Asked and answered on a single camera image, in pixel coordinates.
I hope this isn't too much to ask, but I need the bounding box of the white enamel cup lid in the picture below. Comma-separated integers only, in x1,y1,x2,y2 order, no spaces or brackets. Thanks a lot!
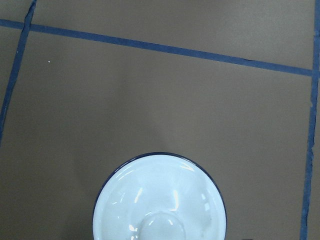
92,152,227,240

